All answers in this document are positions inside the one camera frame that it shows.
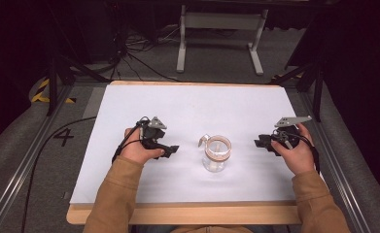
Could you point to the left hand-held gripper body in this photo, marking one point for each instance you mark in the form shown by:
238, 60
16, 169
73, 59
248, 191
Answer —
152, 133

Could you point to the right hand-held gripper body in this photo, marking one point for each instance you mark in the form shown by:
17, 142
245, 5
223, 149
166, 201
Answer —
286, 131

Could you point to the clear glass jar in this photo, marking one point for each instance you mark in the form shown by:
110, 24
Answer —
215, 153

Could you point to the person's left hand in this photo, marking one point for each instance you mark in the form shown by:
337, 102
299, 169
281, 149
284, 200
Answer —
139, 150

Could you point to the person's right hand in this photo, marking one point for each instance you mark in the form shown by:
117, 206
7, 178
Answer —
295, 155

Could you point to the white table mat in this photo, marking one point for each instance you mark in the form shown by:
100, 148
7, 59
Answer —
190, 142

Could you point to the black tripod stand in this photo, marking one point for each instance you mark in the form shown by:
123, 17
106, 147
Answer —
66, 68
307, 81

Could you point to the white metal stand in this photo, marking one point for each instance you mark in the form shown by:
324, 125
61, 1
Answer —
221, 35

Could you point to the yellow black hazard tape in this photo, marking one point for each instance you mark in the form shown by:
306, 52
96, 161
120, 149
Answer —
45, 93

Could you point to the aluminium rail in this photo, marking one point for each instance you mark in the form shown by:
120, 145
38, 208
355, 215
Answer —
22, 168
335, 168

